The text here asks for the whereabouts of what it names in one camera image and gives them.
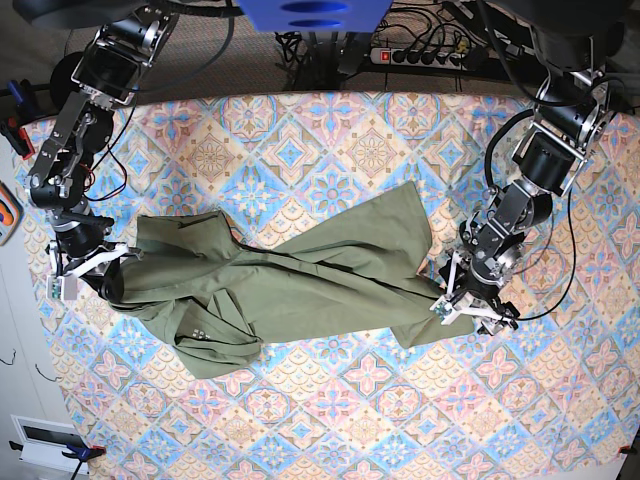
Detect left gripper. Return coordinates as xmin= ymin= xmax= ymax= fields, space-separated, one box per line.
xmin=439 ymin=244 xmax=522 ymax=335

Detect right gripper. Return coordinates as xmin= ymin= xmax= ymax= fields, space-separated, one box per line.
xmin=47 ymin=219 xmax=142 ymax=300

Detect green t-shirt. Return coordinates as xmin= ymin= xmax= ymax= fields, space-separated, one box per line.
xmin=110 ymin=182 xmax=474 ymax=379

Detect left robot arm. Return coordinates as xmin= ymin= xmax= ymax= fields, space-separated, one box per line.
xmin=431 ymin=1 xmax=630 ymax=335

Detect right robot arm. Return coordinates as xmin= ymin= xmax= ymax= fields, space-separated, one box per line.
xmin=26 ymin=5 xmax=178 ymax=302

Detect patterned tablecloth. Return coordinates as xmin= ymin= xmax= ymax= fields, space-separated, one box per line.
xmin=22 ymin=93 xmax=639 ymax=479

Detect red black clamp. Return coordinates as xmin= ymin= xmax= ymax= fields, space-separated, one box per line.
xmin=1 ymin=79 xmax=36 ymax=159

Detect blue clamp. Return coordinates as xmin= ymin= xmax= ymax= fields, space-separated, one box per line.
xmin=62 ymin=444 xmax=106 ymax=463

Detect white power strip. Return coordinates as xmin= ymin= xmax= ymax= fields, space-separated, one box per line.
xmin=369 ymin=47 xmax=490 ymax=71

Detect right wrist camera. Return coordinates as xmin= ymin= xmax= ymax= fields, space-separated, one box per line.
xmin=46 ymin=275 xmax=78 ymax=301

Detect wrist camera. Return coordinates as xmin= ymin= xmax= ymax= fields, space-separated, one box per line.
xmin=46 ymin=275 xmax=78 ymax=301
xmin=430 ymin=297 xmax=461 ymax=326

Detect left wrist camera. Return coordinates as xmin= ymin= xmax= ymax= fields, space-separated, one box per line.
xmin=430 ymin=297 xmax=461 ymax=326

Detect tangled black cables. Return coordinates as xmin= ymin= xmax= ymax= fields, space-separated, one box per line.
xmin=272 ymin=29 xmax=371 ymax=91

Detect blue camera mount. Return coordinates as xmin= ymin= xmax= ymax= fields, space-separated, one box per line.
xmin=236 ymin=0 xmax=392 ymax=33

